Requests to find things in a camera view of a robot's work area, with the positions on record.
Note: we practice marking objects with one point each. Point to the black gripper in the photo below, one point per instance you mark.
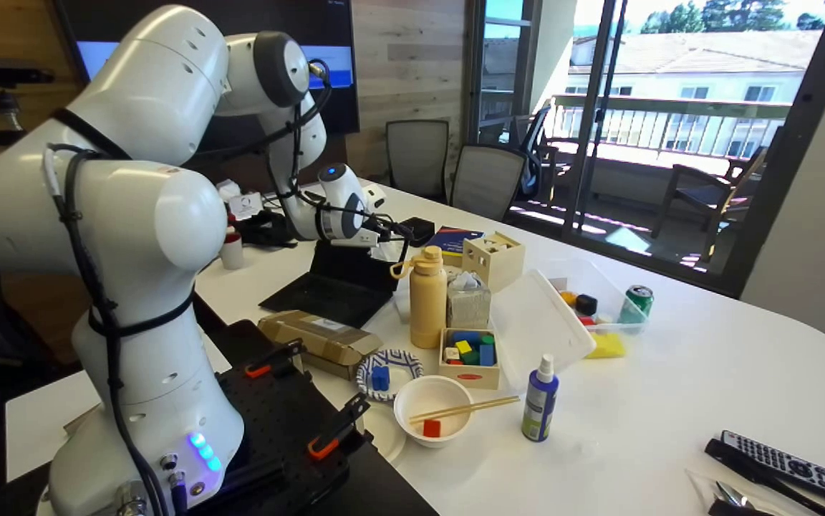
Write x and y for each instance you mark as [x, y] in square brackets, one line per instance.
[384, 228]

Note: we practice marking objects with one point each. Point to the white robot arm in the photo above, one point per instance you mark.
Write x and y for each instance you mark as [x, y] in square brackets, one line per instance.
[136, 218]

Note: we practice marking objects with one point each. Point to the black laptop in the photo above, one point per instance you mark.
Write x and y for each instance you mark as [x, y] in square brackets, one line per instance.
[336, 287]

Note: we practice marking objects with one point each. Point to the grey mesh office chair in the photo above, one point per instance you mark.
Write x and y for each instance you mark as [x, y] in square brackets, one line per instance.
[487, 181]
[415, 159]

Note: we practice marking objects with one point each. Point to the tan water bottle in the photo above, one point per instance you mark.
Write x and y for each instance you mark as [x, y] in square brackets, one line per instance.
[428, 306]

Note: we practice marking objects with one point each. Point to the wooden shape sorter box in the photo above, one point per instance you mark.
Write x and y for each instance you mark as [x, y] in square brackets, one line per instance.
[494, 258]

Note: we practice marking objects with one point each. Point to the clear plastic container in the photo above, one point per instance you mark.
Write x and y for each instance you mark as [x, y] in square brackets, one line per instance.
[470, 306]

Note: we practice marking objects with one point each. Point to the black bag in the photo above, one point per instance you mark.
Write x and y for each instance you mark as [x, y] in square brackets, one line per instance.
[266, 231]

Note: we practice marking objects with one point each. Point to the tan cardboard box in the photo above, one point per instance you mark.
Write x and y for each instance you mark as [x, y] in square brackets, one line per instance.
[322, 344]

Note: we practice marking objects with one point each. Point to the blue patterned white plate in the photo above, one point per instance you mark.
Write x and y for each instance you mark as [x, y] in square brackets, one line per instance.
[401, 361]

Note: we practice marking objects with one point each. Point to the small yellow block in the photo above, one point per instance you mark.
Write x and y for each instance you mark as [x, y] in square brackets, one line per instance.
[462, 347]

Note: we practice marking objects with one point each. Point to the blue block on plate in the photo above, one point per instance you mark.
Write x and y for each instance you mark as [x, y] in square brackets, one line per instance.
[379, 377]

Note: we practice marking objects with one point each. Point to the white bottle with red label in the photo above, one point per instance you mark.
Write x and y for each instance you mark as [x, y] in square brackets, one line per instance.
[230, 250]

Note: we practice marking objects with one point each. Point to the small blue block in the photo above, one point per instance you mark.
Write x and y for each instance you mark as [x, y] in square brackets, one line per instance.
[485, 356]

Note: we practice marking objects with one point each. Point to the wooden tray of blocks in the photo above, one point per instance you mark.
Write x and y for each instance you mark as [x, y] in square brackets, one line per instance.
[470, 374]

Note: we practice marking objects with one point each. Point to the black orange clamp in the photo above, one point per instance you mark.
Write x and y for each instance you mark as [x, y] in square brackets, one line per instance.
[336, 430]
[273, 361]

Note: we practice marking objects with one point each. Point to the white round bowl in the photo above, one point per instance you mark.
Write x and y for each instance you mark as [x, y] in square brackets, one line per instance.
[429, 403]

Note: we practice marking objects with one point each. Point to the small orange object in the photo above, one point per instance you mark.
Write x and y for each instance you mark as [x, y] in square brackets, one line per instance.
[564, 295]

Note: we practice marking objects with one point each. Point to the wooden chopstick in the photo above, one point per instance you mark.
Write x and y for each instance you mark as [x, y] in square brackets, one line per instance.
[472, 404]

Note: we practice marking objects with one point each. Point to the red cube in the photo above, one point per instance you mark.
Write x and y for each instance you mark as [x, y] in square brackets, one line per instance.
[429, 427]

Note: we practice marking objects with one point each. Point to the small black round object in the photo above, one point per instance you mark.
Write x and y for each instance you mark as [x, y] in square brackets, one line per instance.
[586, 306]

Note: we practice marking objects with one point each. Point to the blue white spray bottle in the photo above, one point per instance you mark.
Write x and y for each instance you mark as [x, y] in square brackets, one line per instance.
[540, 404]

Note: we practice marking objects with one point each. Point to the yellow sponge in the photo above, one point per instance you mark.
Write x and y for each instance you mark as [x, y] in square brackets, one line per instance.
[607, 344]

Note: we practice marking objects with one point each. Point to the teal can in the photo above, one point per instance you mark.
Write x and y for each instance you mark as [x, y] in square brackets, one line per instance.
[636, 306]

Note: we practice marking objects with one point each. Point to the dark outdoor chair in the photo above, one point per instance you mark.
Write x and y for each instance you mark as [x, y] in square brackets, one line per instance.
[709, 204]

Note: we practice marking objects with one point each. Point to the metal cutlery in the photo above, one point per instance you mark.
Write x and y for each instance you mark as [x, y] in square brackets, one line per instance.
[730, 498]

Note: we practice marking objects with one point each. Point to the black remote with white buttons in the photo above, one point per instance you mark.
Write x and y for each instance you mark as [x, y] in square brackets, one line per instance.
[793, 470]

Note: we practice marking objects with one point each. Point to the wall television screen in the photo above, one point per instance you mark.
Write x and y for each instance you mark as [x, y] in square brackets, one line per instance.
[336, 68]

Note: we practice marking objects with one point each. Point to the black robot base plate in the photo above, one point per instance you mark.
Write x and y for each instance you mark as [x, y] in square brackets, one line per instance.
[278, 420]

